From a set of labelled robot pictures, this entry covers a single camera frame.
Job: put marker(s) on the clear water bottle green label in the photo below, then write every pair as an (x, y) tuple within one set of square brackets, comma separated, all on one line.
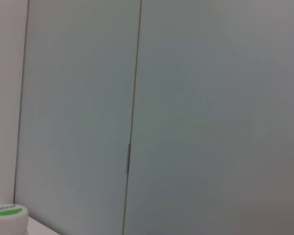
[(7, 220)]

